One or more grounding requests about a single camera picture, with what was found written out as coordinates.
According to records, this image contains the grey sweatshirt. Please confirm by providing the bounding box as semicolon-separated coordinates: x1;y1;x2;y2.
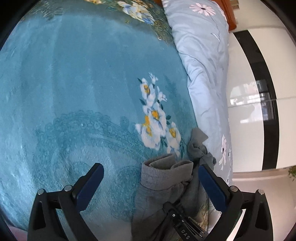
132;128;216;240

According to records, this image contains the green potted plant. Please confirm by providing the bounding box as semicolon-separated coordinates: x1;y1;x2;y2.
288;166;296;181

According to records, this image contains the white black glossy wardrobe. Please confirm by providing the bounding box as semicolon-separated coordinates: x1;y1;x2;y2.
227;26;295;172

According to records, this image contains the teal floral blanket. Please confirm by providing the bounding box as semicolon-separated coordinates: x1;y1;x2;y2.
1;1;201;240

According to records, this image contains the light blue daisy duvet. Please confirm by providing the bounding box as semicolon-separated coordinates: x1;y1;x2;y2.
162;0;233;184

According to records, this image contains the orange wooden headboard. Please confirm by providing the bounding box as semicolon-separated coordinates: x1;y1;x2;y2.
155;1;237;32

